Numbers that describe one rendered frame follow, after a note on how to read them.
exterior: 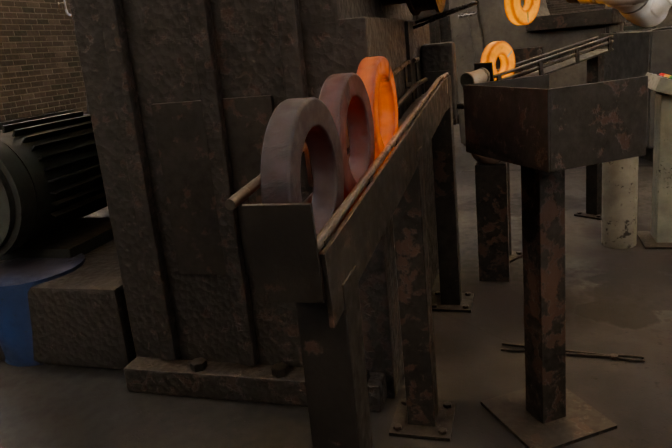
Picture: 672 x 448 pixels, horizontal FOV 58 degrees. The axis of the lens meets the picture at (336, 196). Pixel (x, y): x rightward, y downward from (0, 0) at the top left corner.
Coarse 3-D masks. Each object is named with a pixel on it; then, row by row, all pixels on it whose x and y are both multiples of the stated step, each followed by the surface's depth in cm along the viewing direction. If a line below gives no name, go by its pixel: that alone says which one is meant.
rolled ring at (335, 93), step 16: (336, 80) 80; (352, 80) 82; (320, 96) 79; (336, 96) 78; (352, 96) 82; (368, 96) 90; (336, 112) 77; (352, 112) 90; (368, 112) 90; (336, 128) 76; (352, 128) 91; (368, 128) 91; (352, 144) 92; (368, 144) 91; (352, 160) 91; (368, 160) 90; (352, 176) 82
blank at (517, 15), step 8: (504, 0) 194; (512, 0) 192; (528, 0) 199; (536, 0) 199; (512, 8) 193; (520, 8) 195; (528, 8) 198; (536, 8) 200; (512, 16) 195; (520, 16) 195; (528, 16) 198; (520, 24) 198
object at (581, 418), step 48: (480, 96) 116; (528, 96) 102; (576, 96) 99; (624, 96) 102; (480, 144) 119; (528, 144) 104; (576, 144) 101; (624, 144) 104; (528, 192) 119; (528, 240) 122; (528, 288) 124; (528, 336) 127; (528, 384) 130; (528, 432) 125; (576, 432) 124
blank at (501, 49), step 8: (488, 48) 205; (496, 48) 206; (504, 48) 208; (488, 56) 204; (496, 56) 206; (504, 56) 210; (512, 56) 212; (504, 64) 212; (512, 64) 212; (496, 72) 208; (512, 72) 213
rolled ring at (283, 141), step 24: (288, 120) 62; (312, 120) 66; (264, 144) 61; (288, 144) 60; (312, 144) 73; (336, 144) 74; (264, 168) 60; (288, 168) 60; (312, 168) 75; (336, 168) 74; (264, 192) 60; (288, 192) 60; (336, 192) 74
